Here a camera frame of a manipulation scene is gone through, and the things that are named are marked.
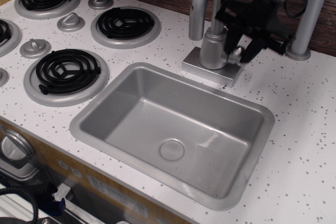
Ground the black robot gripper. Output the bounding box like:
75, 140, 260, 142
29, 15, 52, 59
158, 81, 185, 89
216, 0, 294, 63

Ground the silver faucet lever handle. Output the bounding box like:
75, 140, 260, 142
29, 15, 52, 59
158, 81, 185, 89
227, 46, 247, 67

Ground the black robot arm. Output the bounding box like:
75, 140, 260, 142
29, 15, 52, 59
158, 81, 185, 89
216, 0, 308, 66

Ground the grey vertical support pole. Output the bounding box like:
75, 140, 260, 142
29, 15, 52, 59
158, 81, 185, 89
286, 0, 324, 61

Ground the silver toy faucet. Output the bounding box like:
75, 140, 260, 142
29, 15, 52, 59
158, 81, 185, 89
182, 0, 243, 88

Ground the grey plastic sink basin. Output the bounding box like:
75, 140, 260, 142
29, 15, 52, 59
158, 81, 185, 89
70, 62, 275, 210

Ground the back right stove burner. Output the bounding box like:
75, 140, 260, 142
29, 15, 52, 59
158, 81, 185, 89
90, 7, 161, 49

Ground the silver knob back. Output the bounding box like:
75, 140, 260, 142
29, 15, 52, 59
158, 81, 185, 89
88, 0, 114, 10

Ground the silver knob middle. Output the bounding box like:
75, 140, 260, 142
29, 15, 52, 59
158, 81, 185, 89
57, 13, 85, 33

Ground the front right stove burner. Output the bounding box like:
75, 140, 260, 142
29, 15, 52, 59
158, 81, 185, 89
23, 49, 109, 107

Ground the back left stove burner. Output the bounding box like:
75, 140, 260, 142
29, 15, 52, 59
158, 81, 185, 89
14, 0, 80, 20

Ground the silver knob front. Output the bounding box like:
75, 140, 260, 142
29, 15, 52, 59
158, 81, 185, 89
20, 39, 51, 59

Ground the left edge stove burner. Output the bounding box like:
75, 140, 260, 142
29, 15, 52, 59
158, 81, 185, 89
1, 19, 22, 57

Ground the silver knob left edge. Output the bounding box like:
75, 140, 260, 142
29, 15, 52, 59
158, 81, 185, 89
0, 68, 9, 87

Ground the silver oven dial knob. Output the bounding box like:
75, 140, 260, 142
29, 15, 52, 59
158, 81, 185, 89
1, 129, 35, 168

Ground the silver oven door handle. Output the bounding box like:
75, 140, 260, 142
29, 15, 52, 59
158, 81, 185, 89
1, 160, 40, 184

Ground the black cable lower left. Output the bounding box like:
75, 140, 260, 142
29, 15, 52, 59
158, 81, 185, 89
0, 186, 39, 220

